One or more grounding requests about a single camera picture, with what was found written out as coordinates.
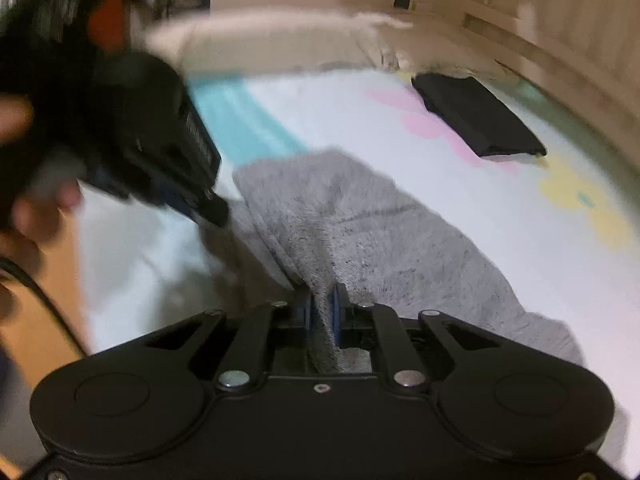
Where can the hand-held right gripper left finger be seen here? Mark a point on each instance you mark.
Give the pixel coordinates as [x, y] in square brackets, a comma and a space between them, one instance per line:
[303, 312]

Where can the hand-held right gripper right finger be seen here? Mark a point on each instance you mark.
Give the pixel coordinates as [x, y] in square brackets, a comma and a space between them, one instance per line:
[334, 320]

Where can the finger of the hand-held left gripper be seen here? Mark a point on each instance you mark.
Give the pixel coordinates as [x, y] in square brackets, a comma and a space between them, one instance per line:
[212, 207]

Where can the grey pants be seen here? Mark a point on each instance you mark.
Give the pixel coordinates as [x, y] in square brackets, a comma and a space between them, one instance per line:
[375, 220]

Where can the black folded pants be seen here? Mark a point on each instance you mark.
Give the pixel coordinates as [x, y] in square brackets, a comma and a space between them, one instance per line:
[475, 115]

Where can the person's left hand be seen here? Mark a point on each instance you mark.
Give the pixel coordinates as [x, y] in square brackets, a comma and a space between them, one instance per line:
[40, 215]

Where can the cream duvet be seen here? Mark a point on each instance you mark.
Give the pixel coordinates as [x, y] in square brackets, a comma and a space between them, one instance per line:
[270, 40]

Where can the floral blanket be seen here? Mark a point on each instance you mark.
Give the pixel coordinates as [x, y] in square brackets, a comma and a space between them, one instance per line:
[500, 240]

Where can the wall outlet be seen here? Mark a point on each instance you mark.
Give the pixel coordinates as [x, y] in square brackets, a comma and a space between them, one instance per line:
[402, 1]

